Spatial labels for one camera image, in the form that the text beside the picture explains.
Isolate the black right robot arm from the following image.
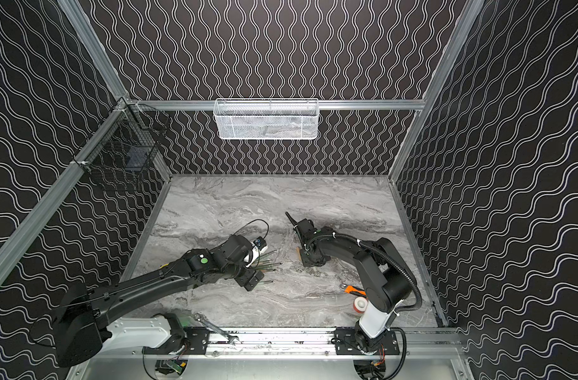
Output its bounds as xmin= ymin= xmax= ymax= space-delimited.
xmin=285 ymin=212 xmax=423 ymax=352

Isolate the orange handled utility knife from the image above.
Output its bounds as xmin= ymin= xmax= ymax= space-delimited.
xmin=340 ymin=283 xmax=366 ymax=297

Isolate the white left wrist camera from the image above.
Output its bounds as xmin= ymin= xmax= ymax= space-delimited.
xmin=244 ymin=237 xmax=268 ymax=268

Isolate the aluminium corner frame post right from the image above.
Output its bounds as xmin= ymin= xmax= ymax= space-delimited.
xmin=389 ymin=0 xmax=485 ymax=183

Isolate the aluminium corner frame post left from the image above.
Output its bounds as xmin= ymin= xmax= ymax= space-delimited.
xmin=58 ymin=0 xmax=129 ymax=101

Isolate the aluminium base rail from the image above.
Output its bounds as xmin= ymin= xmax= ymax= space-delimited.
xmin=184 ymin=328 xmax=463 ymax=360

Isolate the silver wrench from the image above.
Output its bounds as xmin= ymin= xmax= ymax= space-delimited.
xmin=192 ymin=313 xmax=241 ymax=345

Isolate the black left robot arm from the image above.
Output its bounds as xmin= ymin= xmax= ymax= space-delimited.
xmin=52 ymin=234 xmax=268 ymax=367

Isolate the white wire mesh basket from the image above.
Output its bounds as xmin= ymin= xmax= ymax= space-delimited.
xmin=213 ymin=98 xmax=320 ymax=140

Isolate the aluminium corner frame post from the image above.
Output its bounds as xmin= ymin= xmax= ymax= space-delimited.
xmin=58 ymin=0 xmax=129 ymax=101
xmin=389 ymin=0 xmax=485 ymax=183

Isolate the red white tape roll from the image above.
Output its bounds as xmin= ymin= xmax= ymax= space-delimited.
xmin=353 ymin=297 xmax=369 ymax=314

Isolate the black wire basket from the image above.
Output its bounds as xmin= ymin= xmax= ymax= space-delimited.
xmin=79 ymin=104 xmax=170 ymax=193

